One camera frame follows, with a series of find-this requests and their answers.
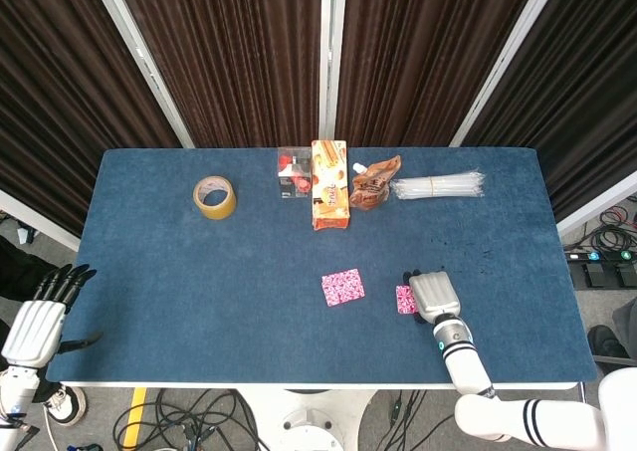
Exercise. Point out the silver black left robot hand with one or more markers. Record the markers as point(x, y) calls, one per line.
point(32, 331)

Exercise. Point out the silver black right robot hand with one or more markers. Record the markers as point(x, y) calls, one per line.
point(435, 294)

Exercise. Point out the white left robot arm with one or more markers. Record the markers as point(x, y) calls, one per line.
point(17, 391)

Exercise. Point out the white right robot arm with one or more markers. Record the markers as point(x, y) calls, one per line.
point(465, 366)

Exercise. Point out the black white sneaker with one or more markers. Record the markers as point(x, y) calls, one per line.
point(69, 406)

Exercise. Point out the yellow rubber band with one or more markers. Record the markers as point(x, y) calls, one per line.
point(433, 186)

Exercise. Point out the clear wrapped straws bundle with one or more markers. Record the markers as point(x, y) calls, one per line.
point(453, 184)

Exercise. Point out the brown peanut butter spout pouch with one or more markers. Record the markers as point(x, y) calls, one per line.
point(370, 192)

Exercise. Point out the yellow floor tape strip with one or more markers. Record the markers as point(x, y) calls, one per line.
point(134, 416)

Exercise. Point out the orange snack carton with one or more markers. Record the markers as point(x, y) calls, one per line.
point(331, 197)

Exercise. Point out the black foot pedal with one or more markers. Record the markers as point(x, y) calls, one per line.
point(626, 274)
point(594, 274)

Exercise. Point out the blue table cloth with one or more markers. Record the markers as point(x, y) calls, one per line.
point(199, 296)

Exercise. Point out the black power strip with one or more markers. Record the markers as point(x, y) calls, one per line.
point(602, 257)

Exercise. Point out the black shoe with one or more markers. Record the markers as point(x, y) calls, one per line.
point(604, 341)

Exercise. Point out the clear plastic box red contents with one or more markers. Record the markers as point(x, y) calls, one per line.
point(293, 182)

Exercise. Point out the yellow packing tape roll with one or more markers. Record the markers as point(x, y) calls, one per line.
point(219, 212)

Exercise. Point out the brown pleated curtain panel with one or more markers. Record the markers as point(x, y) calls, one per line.
point(423, 48)
point(224, 48)
point(587, 97)
point(50, 72)

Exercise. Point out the white partition rail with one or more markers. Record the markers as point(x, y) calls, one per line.
point(597, 204)
point(40, 222)

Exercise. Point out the white table frame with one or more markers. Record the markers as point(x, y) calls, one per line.
point(298, 385)

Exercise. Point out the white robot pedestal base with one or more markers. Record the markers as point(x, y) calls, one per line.
point(308, 421)

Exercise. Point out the white partition post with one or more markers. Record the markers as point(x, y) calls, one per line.
point(139, 58)
point(507, 58)
point(332, 48)

